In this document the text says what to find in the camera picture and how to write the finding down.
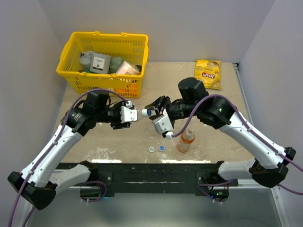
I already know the blue Pocari Sweat cap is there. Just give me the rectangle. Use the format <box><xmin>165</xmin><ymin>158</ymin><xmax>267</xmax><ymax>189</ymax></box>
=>
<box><xmin>141</xmin><ymin>109</ymin><xmax>152</xmax><ymax>117</ymax></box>

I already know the clear bottle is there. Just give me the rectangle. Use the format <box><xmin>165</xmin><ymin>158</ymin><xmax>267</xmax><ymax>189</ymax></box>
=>
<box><xmin>135</xmin><ymin>107</ymin><xmax>142</xmax><ymax>117</ymax></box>

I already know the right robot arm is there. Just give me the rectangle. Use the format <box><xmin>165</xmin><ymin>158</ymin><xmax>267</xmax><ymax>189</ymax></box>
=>
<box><xmin>140</xmin><ymin>78</ymin><xmax>296</xmax><ymax>188</ymax></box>

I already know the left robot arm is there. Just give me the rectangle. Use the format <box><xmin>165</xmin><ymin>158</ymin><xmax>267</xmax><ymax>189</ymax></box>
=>
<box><xmin>8</xmin><ymin>88</ymin><xmax>137</xmax><ymax>210</ymax></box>

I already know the orange drink bottle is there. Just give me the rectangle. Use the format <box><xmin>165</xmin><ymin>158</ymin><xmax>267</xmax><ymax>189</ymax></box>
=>
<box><xmin>177</xmin><ymin>128</ymin><xmax>195</xmax><ymax>153</ymax></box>

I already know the pink packet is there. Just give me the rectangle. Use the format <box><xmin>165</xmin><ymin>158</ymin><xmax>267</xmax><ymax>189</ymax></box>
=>
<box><xmin>116</xmin><ymin>61</ymin><xmax>140</xmax><ymax>75</ymax></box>

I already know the yellow chips bag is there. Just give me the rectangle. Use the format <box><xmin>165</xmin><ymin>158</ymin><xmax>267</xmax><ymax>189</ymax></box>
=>
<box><xmin>194</xmin><ymin>59</ymin><xmax>221</xmax><ymax>90</ymax></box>

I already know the green scrub sponge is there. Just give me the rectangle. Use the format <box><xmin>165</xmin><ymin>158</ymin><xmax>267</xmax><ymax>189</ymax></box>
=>
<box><xmin>109</xmin><ymin>56</ymin><xmax>125</xmax><ymax>74</ymax></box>

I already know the grey box with label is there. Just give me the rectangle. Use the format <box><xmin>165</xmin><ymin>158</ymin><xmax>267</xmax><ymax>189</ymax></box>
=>
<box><xmin>90</xmin><ymin>52</ymin><xmax>111</xmax><ymax>74</ymax></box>

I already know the yellow plastic basket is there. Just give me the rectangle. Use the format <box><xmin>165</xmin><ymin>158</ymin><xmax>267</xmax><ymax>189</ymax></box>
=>
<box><xmin>56</xmin><ymin>31</ymin><xmax>149</xmax><ymax>98</ymax></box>

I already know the grey pouch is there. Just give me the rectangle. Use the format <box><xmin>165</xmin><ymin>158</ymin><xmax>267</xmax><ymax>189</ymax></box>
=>
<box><xmin>80</xmin><ymin>51</ymin><xmax>94</xmax><ymax>70</ymax></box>

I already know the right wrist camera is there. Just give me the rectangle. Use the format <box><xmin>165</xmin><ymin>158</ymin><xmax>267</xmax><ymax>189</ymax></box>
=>
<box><xmin>152</xmin><ymin>109</ymin><xmax>175</xmax><ymax>140</ymax></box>

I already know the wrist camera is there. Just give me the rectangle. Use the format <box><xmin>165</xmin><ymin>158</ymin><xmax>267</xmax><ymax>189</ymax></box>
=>
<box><xmin>120</xmin><ymin>101</ymin><xmax>138</xmax><ymax>123</ymax></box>
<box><xmin>152</xmin><ymin>109</ymin><xmax>175</xmax><ymax>140</ymax></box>

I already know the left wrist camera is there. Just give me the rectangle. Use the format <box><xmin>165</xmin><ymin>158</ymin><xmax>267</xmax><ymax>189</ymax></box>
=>
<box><xmin>120</xmin><ymin>101</ymin><xmax>138</xmax><ymax>123</ymax></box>

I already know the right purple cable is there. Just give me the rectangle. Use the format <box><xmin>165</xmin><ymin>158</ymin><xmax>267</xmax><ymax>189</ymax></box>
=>
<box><xmin>171</xmin><ymin>94</ymin><xmax>303</xmax><ymax>196</ymax></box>

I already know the purple cable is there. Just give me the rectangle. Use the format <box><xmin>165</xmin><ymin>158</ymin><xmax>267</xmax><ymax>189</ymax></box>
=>
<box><xmin>171</xmin><ymin>94</ymin><xmax>303</xmax><ymax>196</ymax></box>
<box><xmin>7</xmin><ymin>88</ymin><xmax>133</xmax><ymax>227</ymax></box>

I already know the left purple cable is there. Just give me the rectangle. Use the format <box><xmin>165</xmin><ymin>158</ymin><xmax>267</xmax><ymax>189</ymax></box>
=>
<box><xmin>7</xmin><ymin>88</ymin><xmax>133</xmax><ymax>227</ymax></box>

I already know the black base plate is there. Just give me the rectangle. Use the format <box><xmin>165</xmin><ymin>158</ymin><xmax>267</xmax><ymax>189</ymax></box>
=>
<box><xmin>82</xmin><ymin>161</ymin><xmax>228</xmax><ymax>198</ymax></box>

